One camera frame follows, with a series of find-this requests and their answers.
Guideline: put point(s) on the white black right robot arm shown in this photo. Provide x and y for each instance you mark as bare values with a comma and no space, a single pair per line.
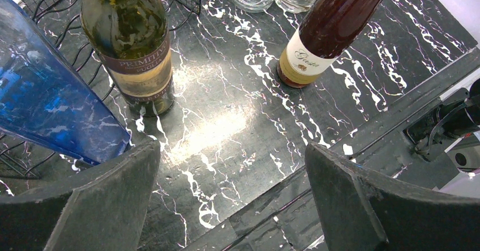
455,117

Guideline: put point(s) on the blue square glass bottle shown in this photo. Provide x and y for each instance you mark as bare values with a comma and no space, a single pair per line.
45,101

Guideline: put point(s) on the dark bottle gold foil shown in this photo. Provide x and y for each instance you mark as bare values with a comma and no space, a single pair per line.
327,30

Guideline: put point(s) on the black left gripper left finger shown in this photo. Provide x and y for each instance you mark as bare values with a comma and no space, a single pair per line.
101,208

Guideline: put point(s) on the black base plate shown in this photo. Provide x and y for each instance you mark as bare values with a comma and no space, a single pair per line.
286,218

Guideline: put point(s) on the red black wine rack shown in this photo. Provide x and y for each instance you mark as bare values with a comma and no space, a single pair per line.
55,18

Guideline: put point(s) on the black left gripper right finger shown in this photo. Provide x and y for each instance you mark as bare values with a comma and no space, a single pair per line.
362,209

